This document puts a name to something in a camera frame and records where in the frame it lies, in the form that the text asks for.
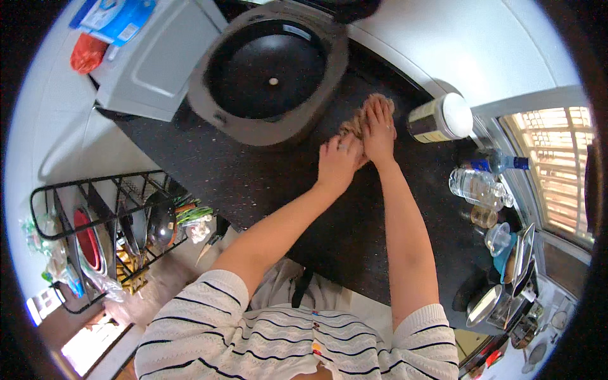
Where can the person's left hand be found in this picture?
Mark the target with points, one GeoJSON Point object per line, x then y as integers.
{"type": "Point", "coordinates": [338, 164]}

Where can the person's right hand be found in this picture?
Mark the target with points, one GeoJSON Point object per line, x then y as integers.
{"type": "Point", "coordinates": [380, 140]}

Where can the person's left fingers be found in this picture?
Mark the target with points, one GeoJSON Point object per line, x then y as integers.
{"type": "Point", "coordinates": [342, 143]}

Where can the brown cleaning cloth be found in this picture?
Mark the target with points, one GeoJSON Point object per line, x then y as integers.
{"type": "Point", "coordinates": [355, 124]}

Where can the jar with white lid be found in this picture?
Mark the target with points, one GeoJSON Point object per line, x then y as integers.
{"type": "Point", "coordinates": [439, 118]}

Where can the grey cooker with black pot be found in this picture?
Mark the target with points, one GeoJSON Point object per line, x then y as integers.
{"type": "Point", "coordinates": [268, 71]}

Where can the black object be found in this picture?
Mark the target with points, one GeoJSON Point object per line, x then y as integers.
{"type": "Point", "coordinates": [354, 10]}

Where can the clear plastic bottle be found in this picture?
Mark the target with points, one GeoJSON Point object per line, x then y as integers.
{"type": "Point", "coordinates": [477, 186]}

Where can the person's legs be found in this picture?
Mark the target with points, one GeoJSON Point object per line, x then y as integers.
{"type": "Point", "coordinates": [294, 285]}

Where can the clear bottle with blue cap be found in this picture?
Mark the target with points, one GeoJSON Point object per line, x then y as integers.
{"type": "Point", "coordinates": [496, 164]}

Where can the small glass jar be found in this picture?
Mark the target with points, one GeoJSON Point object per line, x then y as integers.
{"type": "Point", "coordinates": [484, 216]}

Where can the kitchen knife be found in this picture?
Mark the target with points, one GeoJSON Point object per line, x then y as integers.
{"type": "Point", "coordinates": [209, 247]}

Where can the clear plastic lid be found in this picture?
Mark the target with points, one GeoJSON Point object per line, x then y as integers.
{"type": "Point", "coordinates": [498, 238]}

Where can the black pan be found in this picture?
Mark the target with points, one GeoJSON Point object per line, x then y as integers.
{"type": "Point", "coordinates": [470, 289]}

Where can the blue plastic bowl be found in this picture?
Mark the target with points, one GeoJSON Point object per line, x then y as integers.
{"type": "Point", "coordinates": [502, 260]}

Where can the person's body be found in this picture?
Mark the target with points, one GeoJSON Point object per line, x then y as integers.
{"type": "Point", "coordinates": [289, 337]}

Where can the white appliance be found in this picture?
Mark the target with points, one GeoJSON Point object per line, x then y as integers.
{"type": "Point", "coordinates": [152, 61]}

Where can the metal tray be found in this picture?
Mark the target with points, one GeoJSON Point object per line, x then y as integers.
{"type": "Point", "coordinates": [522, 254]}

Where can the window with grille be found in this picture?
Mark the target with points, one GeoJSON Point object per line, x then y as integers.
{"type": "Point", "coordinates": [553, 168]}

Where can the heap of steel pots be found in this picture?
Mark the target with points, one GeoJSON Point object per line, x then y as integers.
{"type": "Point", "coordinates": [498, 308]}

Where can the blue packets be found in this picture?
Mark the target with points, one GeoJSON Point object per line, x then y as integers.
{"type": "Point", "coordinates": [114, 19]}

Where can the red plastic bag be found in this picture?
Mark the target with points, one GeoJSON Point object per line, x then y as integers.
{"type": "Point", "coordinates": [88, 53]}

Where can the white gas stove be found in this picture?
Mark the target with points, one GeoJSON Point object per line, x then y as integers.
{"type": "Point", "coordinates": [546, 327]}

